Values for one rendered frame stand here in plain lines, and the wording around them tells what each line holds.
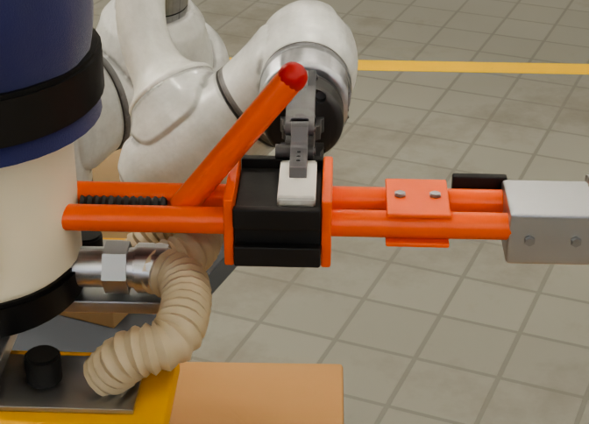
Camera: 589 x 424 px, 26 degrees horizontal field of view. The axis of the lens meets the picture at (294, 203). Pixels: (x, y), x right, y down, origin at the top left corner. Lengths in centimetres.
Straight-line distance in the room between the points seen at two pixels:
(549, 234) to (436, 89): 347
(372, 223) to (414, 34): 400
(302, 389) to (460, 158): 272
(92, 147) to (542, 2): 378
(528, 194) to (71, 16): 38
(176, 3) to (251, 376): 67
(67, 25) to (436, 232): 32
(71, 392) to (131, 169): 40
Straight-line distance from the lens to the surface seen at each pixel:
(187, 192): 102
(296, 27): 128
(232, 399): 129
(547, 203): 102
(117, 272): 105
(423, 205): 101
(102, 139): 182
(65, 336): 176
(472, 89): 449
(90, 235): 117
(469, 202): 104
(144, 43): 138
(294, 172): 102
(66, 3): 94
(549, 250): 102
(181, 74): 134
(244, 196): 101
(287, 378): 132
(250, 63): 129
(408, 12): 522
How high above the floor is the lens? 171
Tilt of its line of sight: 28 degrees down
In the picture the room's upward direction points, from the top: straight up
